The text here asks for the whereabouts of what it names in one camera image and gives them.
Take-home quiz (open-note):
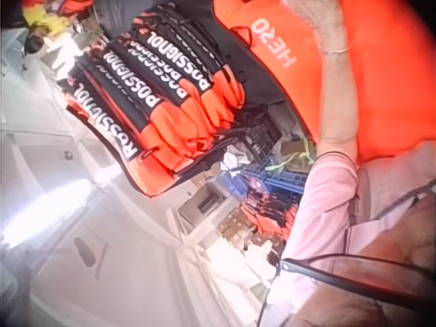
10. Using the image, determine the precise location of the heap of orange bags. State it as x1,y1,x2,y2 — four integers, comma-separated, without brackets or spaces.
242,183,301,243

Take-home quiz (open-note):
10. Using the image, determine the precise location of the yellow green strap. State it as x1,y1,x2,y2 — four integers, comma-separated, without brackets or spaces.
264,138,315,172

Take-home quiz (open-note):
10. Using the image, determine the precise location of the heap of white bags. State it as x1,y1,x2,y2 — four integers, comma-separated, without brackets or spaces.
206,237,279,297

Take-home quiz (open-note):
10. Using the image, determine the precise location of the thin silver bracelet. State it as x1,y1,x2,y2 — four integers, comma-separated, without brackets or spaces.
322,46,352,56

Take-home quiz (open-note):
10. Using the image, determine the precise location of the blue plastic crate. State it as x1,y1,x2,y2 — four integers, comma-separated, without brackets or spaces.
238,149,315,202

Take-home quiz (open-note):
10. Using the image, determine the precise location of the black plastic crate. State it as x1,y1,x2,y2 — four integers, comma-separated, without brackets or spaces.
242,111,284,156

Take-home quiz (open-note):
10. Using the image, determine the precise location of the stack of orange black bags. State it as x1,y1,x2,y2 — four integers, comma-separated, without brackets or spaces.
57,3,248,198

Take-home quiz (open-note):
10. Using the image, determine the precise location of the grey metal box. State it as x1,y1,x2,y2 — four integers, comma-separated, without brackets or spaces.
178,185,240,236

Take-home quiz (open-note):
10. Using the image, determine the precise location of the person's left hand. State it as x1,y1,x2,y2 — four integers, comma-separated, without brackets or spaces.
284,0,350,55

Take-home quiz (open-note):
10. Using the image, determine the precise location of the orange bag with white print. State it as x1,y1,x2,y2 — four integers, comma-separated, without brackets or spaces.
211,0,436,168

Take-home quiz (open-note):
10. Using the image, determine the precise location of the white crumpled paper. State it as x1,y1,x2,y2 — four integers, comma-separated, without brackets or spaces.
220,151,248,178

